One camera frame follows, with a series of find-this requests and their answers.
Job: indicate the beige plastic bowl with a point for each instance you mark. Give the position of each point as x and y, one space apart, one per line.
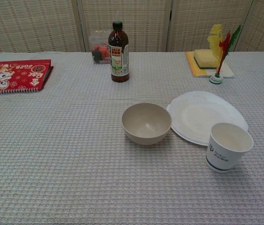
146 137

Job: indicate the white paper cup blue logo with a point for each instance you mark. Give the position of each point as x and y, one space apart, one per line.
218 159

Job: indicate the white paper plate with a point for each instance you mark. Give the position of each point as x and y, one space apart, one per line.
192 117

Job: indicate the brown drink bottle black cap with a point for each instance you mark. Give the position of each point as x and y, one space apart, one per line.
119 47

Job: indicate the clear plastic box red pieces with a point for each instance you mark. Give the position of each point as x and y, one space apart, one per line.
99 52

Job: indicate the light grey waffle tablecloth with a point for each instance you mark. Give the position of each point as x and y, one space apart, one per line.
75 152

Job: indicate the colourful feather shuttlecock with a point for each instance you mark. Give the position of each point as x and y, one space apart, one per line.
216 79

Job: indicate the yellow sponge green base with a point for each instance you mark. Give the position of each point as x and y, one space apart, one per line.
204 57

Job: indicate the red spiral desk calendar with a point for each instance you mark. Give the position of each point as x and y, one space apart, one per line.
17 75

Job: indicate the beige woven folding screen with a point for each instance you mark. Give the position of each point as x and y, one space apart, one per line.
40 23

